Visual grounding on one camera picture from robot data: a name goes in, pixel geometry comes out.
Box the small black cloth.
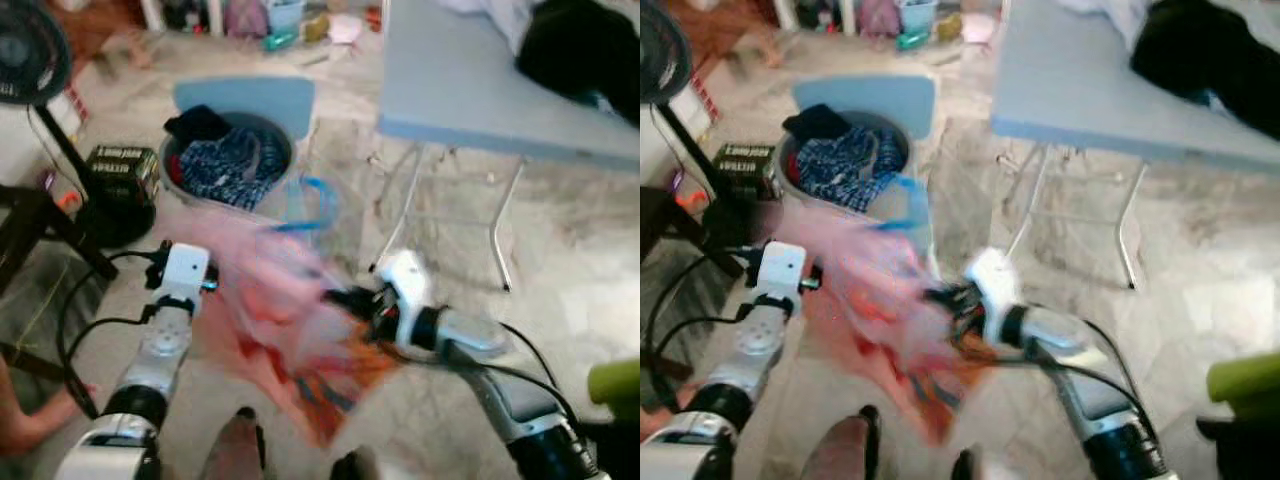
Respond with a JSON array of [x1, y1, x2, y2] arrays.
[[163, 105, 233, 143], [782, 103, 851, 141]]

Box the person's bare foot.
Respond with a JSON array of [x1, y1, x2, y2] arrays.
[[0, 355, 96, 456], [640, 405, 691, 441]]

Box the pink bag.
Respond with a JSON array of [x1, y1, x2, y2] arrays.
[[225, 0, 266, 39], [860, 0, 899, 39]]

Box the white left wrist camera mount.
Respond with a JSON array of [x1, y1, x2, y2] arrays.
[[160, 243, 211, 316], [757, 240, 809, 311]]

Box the robot left leg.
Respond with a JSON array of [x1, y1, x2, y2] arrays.
[[200, 408, 266, 480], [800, 405, 881, 480]]

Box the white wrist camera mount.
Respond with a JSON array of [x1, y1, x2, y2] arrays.
[[965, 248, 1023, 346], [378, 250, 433, 346], [160, 243, 211, 316], [757, 240, 809, 311]]

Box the black standing fan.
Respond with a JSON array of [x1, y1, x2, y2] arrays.
[[640, 0, 779, 251], [0, 0, 158, 251]]

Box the black fleece garment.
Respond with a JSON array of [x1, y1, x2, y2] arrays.
[[515, 0, 641, 126], [1130, 0, 1280, 141]]

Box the grey laundry basket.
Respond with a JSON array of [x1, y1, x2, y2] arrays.
[[158, 112, 301, 226], [775, 110, 921, 226]]

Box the blue plastic hanger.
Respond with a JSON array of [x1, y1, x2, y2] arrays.
[[885, 175, 936, 236], [270, 175, 341, 236]]

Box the blue plaid shirt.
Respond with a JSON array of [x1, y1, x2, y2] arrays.
[[175, 128, 291, 211], [795, 125, 911, 211]]

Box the pink garment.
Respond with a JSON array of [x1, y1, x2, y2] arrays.
[[775, 215, 1001, 446], [165, 215, 401, 446]]

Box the teal plastic container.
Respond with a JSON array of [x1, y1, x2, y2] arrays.
[[897, 0, 939, 51], [265, 0, 306, 51]]

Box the black printed cardboard box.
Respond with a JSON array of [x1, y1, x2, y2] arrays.
[[85, 145, 161, 206], [712, 143, 783, 201]]

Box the dark wooden chair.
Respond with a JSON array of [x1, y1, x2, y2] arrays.
[[640, 185, 723, 261], [0, 185, 119, 386]]

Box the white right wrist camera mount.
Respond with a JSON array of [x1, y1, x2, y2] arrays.
[[965, 248, 1023, 346], [378, 250, 433, 346]]

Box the grey folding table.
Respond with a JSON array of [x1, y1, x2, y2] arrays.
[[370, 0, 641, 293], [990, 0, 1280, 293]]

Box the green t-shirt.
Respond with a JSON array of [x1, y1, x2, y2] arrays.
[[1205, 352, 1280, 411], [588, 358, 641, 421]]

